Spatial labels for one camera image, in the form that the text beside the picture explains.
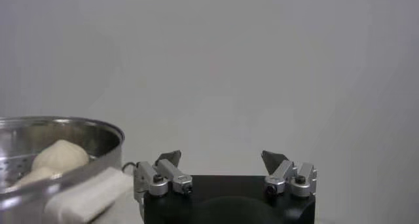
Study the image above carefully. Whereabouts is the stainless steel steamer basket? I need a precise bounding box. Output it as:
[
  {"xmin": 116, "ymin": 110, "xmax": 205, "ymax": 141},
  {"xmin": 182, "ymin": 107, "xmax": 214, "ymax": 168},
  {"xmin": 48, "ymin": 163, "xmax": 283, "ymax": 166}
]
[{"xmin": 0, "ymin": 115, "xmax": 135, "ymax": 224}]

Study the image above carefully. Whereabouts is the white steamed baozi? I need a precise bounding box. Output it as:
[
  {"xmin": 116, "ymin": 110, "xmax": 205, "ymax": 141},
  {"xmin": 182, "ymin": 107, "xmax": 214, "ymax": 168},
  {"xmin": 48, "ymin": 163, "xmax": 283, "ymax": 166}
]
[
  {"xmin": 9, "ymin": 166, "xmax": 63, "ymax": 190},
  {"xmin": 31, "ymin": 139, "xmax": 90, "ymax": 174}
]

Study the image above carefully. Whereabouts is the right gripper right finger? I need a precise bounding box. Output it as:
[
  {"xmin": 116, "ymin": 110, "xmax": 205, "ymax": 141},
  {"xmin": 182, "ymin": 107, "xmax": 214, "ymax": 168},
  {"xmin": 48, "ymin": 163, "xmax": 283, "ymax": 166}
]
[{"xmin": 261, "ymin": 149, "xmax": 318, "ymax": 198}]

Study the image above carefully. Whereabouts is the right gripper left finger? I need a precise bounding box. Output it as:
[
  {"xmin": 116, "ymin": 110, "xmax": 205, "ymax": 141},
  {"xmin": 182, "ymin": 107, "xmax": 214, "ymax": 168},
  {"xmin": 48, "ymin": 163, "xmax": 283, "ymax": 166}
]
[{"xmin": 133, "ymin": 149, "xmax": 194, "ymax": 198}]

